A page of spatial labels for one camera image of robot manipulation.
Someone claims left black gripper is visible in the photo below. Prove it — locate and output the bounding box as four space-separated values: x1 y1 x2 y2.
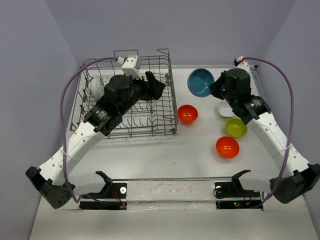
118 72 166 116

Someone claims blue bowl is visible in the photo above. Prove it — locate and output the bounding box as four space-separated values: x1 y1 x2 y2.
187 68 215 98

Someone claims grey wire dish rack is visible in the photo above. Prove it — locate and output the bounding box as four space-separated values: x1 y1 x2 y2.
67 48 178 141

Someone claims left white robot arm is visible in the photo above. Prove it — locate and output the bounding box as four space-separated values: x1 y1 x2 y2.
25 71 166 209

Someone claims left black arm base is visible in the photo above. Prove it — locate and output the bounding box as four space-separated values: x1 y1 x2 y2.
79 171 128 210

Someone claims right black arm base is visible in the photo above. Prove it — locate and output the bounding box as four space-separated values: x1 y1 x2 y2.
212 170 263 210

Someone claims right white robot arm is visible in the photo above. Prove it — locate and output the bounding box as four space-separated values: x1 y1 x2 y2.
209 67 320 204

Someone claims white square dish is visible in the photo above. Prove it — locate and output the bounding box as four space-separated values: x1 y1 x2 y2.
217 101 236 119

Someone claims orange bowl left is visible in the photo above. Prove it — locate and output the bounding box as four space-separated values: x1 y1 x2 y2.
177 104 199 124

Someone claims orange bowl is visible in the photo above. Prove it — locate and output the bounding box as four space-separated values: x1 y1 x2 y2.
177 104 199 124
215 136 240 159

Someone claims lime green bowl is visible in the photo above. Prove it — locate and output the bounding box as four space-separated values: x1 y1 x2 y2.
225 118 248 138

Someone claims orange bowl right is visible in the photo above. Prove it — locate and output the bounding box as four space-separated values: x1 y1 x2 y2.
215 136 240 159

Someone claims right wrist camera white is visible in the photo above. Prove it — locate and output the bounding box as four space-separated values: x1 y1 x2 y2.
233 56 251 73

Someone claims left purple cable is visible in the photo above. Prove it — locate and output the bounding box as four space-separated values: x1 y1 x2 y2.
59 56 126 203

